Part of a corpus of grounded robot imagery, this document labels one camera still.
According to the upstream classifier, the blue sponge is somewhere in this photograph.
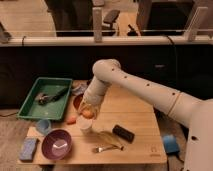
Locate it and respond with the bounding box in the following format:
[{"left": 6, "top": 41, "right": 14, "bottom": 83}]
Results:
[{"left": 19, "top": 138, "right": 38, "bottom": 161}]

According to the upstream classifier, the yellow whisk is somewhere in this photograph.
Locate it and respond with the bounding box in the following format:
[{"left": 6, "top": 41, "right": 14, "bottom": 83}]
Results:
[{"left": 96, "top": 131, "right": 124, "bottom": 150}]

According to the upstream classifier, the orange carrot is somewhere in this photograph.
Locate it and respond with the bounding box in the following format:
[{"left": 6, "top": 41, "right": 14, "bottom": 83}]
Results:
[{"left": 66, "top": 116, "right": 77, "bottom": 125}]

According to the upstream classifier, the small blue cup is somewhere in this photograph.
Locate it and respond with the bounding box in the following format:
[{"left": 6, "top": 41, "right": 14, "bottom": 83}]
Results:
[{"left": 36, "top": 119, "right": 51, "bottom": 135}]

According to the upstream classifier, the black rectangular block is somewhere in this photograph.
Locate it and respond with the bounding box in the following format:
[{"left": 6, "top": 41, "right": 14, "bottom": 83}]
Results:
[{"left": 112, "top": 125, "right": 135, "bottom": 143}]

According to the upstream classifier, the blue object on floor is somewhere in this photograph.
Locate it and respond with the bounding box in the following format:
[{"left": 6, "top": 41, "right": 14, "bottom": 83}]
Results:
[{"left": 163, "top": 135, "right": 180, "bottom": 154}]

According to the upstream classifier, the purple bowl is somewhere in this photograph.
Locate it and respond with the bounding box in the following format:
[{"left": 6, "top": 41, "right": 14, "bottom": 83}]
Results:
[{"left": 41, "top": 129, "right": 72, "bottom": 160}]

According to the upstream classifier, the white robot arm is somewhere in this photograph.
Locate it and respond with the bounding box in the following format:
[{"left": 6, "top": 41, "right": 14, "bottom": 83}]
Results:
[{"left": 78, "top": 59, "right": 213, "bottom": 171}]

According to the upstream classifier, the dark tool in tray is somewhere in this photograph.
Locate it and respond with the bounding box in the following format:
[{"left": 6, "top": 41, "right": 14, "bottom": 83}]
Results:
[{"left": 35, "top": 87, "right": 69, "bottom": 105}]

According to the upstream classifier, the crumpled blue grey cloth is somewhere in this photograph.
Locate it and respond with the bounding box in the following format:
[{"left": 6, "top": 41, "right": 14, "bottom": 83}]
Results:
[{"left": 72, "top": 83, "right": 88, "bottom": 96}]

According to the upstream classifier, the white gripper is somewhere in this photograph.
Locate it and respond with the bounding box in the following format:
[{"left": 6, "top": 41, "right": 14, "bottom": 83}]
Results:
[{"left": 78, "top": 77, "right": 111, "bottom": 119}]

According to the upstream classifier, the white paper cup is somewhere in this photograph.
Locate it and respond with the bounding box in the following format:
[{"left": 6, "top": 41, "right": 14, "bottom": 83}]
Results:
[{"left": 76, "top": 116, "right": 93, "bottom": 133}]

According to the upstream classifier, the red brown plate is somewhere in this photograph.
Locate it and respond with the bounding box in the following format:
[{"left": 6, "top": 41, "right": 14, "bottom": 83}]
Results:
[{"left": 73, "top": 94, "right": 83, "bottom": 109}]

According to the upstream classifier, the green plastic tray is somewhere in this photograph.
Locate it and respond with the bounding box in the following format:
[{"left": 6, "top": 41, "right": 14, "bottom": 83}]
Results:
[{"left": 17, "top": 77, "right": 73, "bottom": 121}]

